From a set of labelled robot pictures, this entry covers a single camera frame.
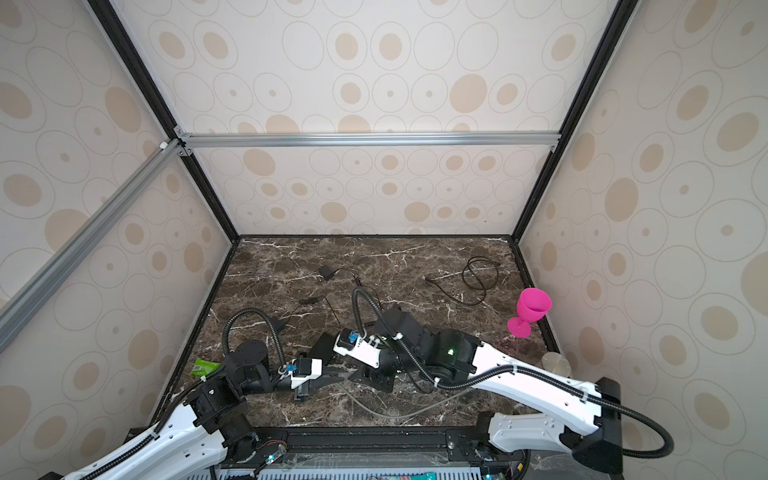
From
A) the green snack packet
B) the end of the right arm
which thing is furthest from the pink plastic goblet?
the green snack packet

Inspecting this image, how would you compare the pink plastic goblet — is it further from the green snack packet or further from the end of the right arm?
the green snack packet

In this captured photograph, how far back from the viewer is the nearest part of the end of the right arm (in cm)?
55

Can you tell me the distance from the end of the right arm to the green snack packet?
0.55 meters

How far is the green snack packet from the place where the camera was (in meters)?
0.85
